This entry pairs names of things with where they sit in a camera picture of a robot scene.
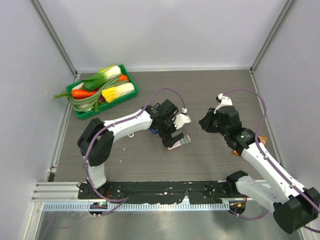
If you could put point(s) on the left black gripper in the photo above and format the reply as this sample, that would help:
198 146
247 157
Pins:
169 142

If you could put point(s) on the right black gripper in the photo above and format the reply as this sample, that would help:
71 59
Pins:
206 122

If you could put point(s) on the red white staple box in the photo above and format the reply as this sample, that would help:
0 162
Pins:
184 141

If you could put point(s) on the blue black stapler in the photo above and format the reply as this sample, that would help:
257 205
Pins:
154 131

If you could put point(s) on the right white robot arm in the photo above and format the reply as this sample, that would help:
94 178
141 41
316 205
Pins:
292 204

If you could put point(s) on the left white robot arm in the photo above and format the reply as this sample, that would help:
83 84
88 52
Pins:
96 142

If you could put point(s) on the orange candy bag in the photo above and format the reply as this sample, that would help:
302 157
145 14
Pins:
261 139

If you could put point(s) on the yellow white napa cabbage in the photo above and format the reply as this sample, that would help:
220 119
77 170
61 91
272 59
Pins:
115 92

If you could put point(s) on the small orange carrot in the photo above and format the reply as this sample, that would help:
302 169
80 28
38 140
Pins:
123 78

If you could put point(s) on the green long beans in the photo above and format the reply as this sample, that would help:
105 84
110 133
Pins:
92 103

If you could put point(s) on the white green bok choy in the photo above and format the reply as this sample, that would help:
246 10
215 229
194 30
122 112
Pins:
102 77

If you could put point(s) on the green plastic tray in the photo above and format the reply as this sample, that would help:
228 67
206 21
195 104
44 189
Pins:
104 106

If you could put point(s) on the large orange carrot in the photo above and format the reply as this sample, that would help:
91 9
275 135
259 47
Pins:
82 93

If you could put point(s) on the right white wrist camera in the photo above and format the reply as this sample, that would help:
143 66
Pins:
223 101

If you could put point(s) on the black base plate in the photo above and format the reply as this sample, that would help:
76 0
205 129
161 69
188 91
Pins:
161 192

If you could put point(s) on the white slotted cable duct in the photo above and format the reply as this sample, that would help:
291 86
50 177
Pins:
126 207

